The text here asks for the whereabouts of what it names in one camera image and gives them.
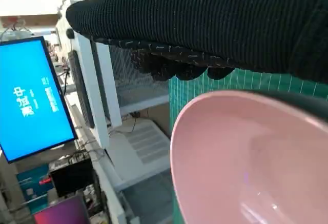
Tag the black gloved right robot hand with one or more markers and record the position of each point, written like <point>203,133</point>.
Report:
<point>205,16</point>

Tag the pink bowl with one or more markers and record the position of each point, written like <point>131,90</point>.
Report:
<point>243,162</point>

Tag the green cutting mat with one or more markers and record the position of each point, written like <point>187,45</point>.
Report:
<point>269,80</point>

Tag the white mesh front cabinet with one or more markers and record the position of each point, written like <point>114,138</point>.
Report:
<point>138,85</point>

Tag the white cabinet with vent slats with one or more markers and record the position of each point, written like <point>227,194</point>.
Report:
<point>148,142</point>

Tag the black flat panel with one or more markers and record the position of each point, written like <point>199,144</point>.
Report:
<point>82,93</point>

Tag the blue screen monitor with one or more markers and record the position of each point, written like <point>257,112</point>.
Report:
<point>30,98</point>

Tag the black box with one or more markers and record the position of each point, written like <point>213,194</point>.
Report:
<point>71,178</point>

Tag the blue cardboard box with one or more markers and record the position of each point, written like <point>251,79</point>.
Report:
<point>33,183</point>

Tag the purple screen monitor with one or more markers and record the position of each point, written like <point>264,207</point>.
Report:
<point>64,212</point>

